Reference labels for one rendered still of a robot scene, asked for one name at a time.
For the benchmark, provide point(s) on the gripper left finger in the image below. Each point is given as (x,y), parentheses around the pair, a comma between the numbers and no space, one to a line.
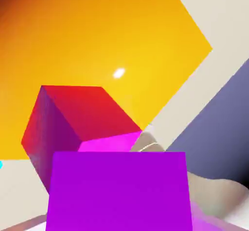
(29,226)

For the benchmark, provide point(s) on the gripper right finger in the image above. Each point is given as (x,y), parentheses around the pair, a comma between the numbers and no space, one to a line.
(206,222)

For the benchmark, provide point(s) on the small purple cube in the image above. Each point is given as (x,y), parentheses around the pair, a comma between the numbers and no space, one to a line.
(118,192)

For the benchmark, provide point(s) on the small cyan cube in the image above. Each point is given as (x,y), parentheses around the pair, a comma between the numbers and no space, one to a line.
(1,164)

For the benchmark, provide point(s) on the small red cube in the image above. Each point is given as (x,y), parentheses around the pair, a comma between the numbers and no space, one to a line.
(81,110)

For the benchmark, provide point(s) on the large orange box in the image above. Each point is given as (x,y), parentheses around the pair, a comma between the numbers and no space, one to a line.
(97,30)

